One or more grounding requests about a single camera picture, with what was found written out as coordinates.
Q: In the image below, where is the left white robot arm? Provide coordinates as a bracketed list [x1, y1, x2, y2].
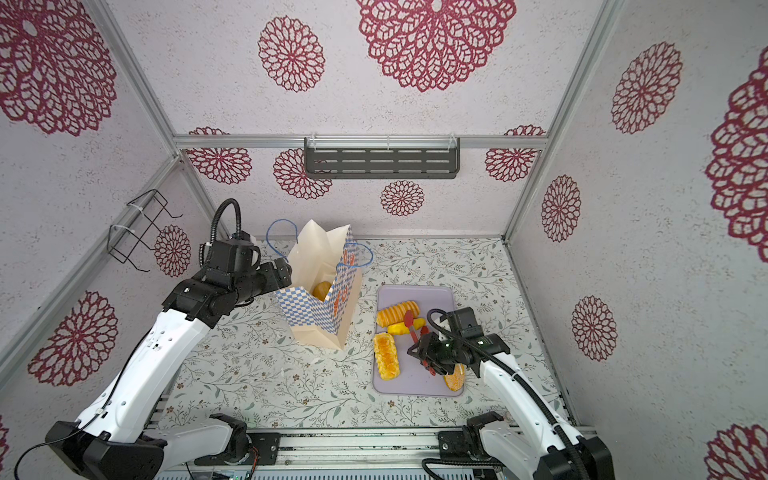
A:
[45, 235, 291, 479]

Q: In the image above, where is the braided fake bread loaf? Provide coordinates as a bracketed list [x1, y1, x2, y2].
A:
[376, 300, 420, 328]

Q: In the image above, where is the dark grey wall shelf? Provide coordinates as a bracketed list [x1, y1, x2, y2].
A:
[303, 136, 461, 180]

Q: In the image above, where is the oval sugared fake bread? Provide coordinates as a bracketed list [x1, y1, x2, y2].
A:
[443, 364, 466, 392]

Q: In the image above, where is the lavender plastic tray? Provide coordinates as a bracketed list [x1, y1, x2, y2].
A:
[372, 285, 464, 397]

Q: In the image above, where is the black wire wall rack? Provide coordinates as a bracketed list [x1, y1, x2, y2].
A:
[106, 188, 182, 273]

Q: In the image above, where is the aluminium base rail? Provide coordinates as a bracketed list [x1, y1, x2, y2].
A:
[143, 425, 601, 475]

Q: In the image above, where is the corn topped fake bread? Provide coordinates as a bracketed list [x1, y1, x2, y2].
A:
[374, 332, 400, 381]

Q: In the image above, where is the blue checkered paper bag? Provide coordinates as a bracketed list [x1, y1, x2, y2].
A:
[273, 220, 374, 350]

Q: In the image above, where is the long baguette fake bread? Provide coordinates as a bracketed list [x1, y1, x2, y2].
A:
[312, 281, 332, 302]

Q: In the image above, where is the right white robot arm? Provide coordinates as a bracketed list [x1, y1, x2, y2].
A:
[407, 307, 616, 479]

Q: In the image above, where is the small yellow fake bread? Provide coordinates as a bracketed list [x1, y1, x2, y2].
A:
[387, 318, 426, 336]

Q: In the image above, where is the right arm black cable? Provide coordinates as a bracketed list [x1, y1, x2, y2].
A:
[421, 308, 592, 480]

